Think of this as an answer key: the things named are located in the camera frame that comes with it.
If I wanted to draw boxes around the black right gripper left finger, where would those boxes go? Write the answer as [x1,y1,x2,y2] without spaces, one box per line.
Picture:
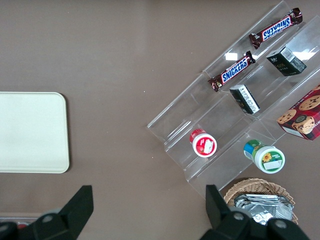
[0,184,95,240]

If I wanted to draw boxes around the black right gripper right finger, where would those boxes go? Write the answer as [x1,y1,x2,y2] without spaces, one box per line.
[199,184,313,240]

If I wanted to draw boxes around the light tan wicker basket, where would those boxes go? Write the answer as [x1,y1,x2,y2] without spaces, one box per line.
[223,177,300,226]

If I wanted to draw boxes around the cream plastic serving tray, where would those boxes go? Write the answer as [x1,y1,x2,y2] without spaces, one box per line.
[0,91,70,174]

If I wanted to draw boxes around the silver foil packets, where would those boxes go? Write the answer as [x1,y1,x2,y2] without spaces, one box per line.
[233,192,295,226]

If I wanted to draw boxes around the clear acrylic stepped display shelf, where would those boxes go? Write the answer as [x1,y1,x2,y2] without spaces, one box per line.
[146,0,320,201]

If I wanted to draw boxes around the clear acrylic bottle rack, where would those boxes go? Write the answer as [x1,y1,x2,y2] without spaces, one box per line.
[0,212,43,226]

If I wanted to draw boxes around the red lidded snack cup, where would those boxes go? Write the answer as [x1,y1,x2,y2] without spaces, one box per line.
[189,128,218,159]

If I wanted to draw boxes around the green lidded snack cup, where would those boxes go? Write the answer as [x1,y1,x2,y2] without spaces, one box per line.
[243,139,286,175]

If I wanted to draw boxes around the small black carton box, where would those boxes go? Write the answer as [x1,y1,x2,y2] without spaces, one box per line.
[266,44,308,77]
[229,84,261,115]

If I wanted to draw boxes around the red chocolate chip cookie box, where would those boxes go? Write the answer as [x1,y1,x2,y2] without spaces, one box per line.
[276,84,320,142]

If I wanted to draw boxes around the Snickers chocolate bar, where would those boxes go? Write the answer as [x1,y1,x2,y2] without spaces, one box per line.
[207,50,257,93]
[248,7,304,50]

